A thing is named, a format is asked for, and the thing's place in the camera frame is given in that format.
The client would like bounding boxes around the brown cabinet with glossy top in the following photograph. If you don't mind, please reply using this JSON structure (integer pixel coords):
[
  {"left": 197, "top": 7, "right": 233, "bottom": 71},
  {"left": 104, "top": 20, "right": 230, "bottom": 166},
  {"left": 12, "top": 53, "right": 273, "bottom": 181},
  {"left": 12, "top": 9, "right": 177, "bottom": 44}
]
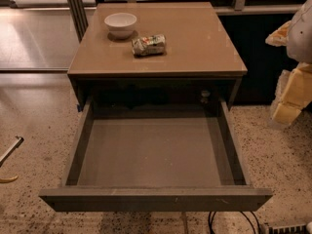
[{"left": 68, "top": 2, "right": 247, "bottom": 105}]

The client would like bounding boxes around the white ceramic bowl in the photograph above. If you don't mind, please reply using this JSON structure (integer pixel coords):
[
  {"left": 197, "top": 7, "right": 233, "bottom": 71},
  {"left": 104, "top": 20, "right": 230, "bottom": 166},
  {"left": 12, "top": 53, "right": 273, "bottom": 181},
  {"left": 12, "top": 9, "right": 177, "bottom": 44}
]
[{"left": 104, "top": 13, "right": 137, "bottom": 39}]

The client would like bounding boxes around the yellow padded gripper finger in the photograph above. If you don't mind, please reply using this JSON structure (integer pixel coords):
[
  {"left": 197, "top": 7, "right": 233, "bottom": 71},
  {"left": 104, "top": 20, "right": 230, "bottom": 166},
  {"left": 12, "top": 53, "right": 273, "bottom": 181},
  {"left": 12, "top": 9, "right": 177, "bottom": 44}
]
[
  {"left": 265, "top": 21, "right": 291, "bottom": 47},
  {"left": 271, "top": 62, "right": 312, "bottom": 126}
]

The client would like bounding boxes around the black floor cable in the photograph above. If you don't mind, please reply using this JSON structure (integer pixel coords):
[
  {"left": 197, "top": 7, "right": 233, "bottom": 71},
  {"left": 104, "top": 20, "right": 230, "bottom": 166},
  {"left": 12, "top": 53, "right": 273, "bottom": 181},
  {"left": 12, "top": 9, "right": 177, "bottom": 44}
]
[{"left": 208, "top": 211, "right": 261, "bottom": 234}]

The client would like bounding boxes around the grey top drawer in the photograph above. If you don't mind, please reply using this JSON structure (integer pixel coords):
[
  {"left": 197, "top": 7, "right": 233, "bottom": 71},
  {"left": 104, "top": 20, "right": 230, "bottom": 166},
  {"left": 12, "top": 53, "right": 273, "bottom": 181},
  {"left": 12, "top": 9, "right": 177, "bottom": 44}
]
[{"left": 39, "top": 99, "right": 272, "bottom": 212}]

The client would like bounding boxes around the grey power strip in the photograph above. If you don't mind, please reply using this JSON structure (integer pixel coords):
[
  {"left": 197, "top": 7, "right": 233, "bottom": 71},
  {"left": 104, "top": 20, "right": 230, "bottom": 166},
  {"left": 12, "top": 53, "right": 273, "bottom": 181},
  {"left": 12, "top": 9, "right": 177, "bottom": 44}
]
[{"left": 260, "top": 223, "right": 311, "bottom": 234}]

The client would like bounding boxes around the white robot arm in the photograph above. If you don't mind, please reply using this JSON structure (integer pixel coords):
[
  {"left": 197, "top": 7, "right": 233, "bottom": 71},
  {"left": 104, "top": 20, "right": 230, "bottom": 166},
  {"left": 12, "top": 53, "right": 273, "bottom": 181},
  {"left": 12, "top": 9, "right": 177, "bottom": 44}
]
[{"left": 265, "top": 0, "right": 312, "bottom": 128}]

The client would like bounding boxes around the crushed drink can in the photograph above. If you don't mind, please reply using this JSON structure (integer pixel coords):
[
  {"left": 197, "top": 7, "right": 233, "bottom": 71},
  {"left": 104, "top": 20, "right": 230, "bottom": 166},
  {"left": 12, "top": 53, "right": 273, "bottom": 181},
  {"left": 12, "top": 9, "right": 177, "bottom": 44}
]
[{"left": 132, "top": 34, "right": 166, "bottom": 57}]

